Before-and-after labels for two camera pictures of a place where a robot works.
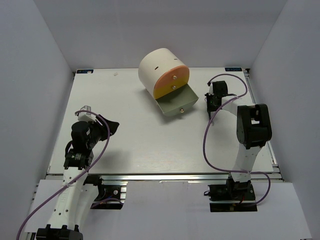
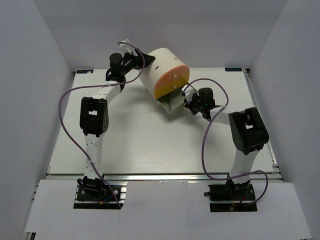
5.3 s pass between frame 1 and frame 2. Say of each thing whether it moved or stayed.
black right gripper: moved
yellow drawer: stayed
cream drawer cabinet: stayed
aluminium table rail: stayed
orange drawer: stayed
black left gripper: moved
